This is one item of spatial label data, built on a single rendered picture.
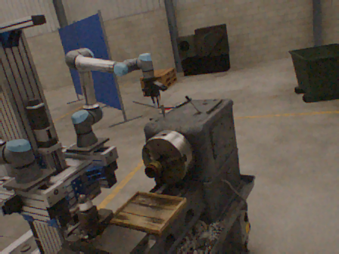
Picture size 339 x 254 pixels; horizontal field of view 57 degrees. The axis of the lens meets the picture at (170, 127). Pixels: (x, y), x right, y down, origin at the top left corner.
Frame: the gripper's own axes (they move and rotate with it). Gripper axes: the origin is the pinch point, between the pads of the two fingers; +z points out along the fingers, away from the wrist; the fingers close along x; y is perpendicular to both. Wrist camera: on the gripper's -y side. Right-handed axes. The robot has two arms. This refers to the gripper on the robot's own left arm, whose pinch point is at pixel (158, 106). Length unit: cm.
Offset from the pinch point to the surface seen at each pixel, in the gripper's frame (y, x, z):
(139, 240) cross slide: -31, 78, 38
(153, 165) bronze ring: -13.9, 35.3, 24.2
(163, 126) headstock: -4.9, 6.0, 11.4
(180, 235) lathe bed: -27, 42, 64
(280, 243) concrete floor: -58, -48, 135
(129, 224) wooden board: -11, 63, 45
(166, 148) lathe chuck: -16.4, 23.6, 18.5
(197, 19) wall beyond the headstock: 404, -912, -45
